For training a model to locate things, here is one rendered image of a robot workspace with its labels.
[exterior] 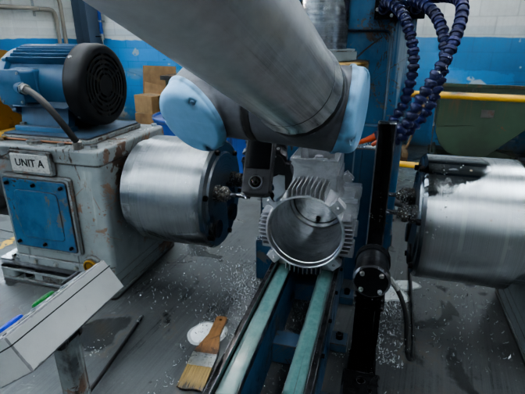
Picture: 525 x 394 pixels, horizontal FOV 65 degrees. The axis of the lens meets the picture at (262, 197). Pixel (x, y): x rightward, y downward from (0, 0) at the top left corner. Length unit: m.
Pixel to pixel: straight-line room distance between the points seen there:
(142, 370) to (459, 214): 0.64
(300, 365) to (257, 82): 0.48
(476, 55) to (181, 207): 5.29
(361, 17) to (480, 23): 4.88
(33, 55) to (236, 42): 0.88
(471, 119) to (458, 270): 4.11
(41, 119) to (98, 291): 0.60
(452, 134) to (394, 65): 3.88
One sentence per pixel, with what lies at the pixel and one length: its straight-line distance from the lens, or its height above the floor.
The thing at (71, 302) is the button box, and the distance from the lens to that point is 0.58.
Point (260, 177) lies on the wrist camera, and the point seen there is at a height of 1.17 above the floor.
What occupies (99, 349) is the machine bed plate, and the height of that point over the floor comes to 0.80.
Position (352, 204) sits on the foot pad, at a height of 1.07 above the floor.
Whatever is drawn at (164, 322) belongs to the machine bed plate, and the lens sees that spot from 0.96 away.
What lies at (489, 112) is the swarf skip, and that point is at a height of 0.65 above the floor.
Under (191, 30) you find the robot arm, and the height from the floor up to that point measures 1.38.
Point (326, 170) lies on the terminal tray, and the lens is 0.86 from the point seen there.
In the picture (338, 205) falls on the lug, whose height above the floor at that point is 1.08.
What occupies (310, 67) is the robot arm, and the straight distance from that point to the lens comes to 0.32.
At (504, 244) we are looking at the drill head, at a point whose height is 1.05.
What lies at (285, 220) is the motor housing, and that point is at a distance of 0.96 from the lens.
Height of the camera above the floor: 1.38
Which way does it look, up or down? 21 degrees down
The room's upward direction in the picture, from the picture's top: straight up
